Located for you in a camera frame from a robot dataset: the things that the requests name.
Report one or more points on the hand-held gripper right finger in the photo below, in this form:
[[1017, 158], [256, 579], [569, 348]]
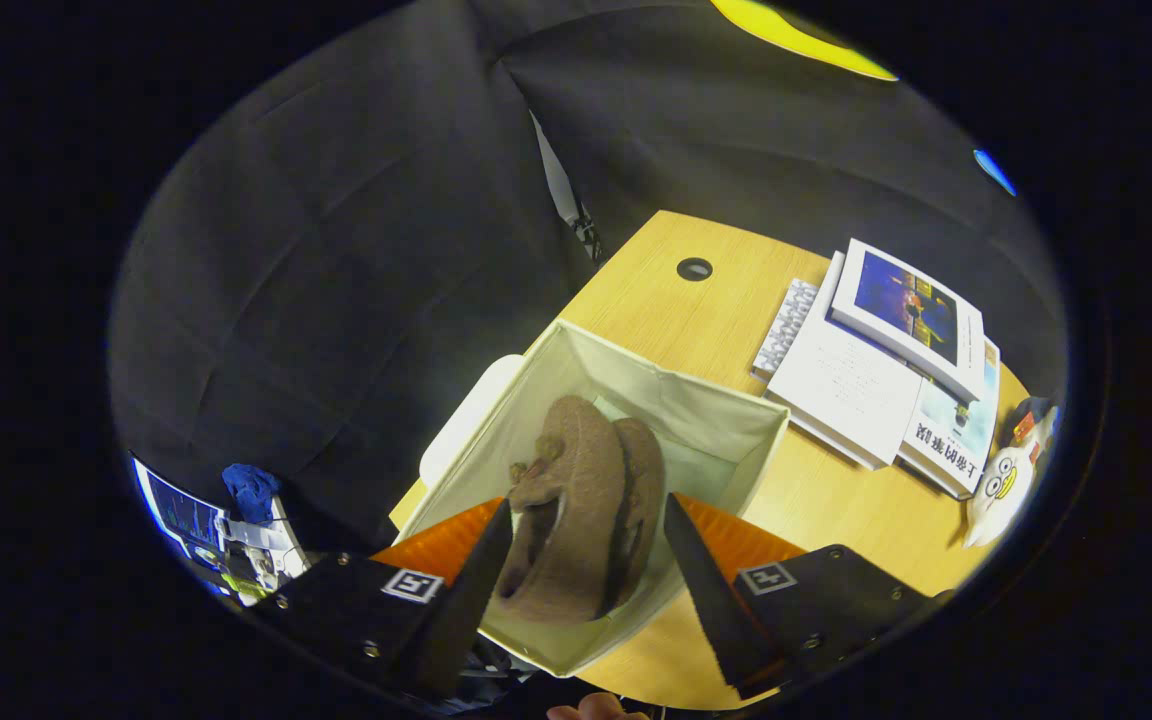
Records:
[[706, 590]]

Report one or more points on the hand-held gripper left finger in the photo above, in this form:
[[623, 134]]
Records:
[[471, 600]]

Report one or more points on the brown fuzzy shoe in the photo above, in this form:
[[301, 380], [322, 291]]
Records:
[[576, 480], [648, 490]]

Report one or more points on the green fabric storage box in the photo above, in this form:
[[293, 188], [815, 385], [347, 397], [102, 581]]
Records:
[[696, 420]]

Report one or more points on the white device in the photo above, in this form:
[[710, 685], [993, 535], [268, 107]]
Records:
[[261, 560]]

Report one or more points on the white text cover book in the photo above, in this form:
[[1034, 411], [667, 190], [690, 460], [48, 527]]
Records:
[[846, 390]]

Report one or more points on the blue cloth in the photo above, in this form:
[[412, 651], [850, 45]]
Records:
[[251, 490]]

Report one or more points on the patterned cover book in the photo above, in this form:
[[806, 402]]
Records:
[[786, 325]]

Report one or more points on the blue lit screen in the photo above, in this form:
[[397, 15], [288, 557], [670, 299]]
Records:
[[181, 515]]

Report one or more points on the white seal plush toy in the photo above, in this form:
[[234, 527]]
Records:
[[1001, 490]]

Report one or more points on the night photo cover book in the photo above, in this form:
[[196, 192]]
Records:
[[906, 305]]

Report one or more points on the navy penguin plush toy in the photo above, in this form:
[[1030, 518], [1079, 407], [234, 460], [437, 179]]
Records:
[[1031, 420]]

